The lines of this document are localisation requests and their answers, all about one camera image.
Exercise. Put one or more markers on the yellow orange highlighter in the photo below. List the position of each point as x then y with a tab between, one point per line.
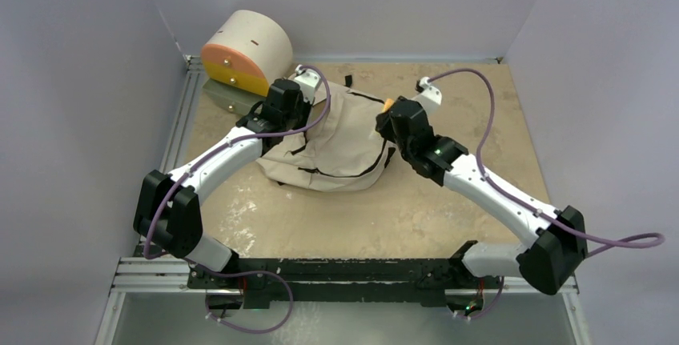
387	104

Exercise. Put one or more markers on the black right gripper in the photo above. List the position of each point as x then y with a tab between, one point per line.
383	126

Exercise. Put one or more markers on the beige canvas backpack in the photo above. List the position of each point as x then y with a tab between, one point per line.
341	153

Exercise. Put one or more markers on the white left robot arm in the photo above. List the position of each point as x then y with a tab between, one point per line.
168	213

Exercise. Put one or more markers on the round drawer cabinet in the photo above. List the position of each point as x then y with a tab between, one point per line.
243	58

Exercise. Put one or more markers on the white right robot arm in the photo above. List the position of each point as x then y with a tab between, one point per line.
551	243

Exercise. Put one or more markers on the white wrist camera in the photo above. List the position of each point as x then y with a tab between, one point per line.
428	96
309	82

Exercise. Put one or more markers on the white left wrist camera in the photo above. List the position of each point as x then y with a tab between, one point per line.
309	82

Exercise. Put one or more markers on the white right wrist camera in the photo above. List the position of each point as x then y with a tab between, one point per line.
428	96

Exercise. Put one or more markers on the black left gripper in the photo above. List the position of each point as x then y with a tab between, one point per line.
306	107

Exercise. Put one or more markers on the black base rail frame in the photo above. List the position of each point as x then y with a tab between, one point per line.
260	281

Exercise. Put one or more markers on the aluminium side rail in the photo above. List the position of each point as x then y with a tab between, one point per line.
165	93

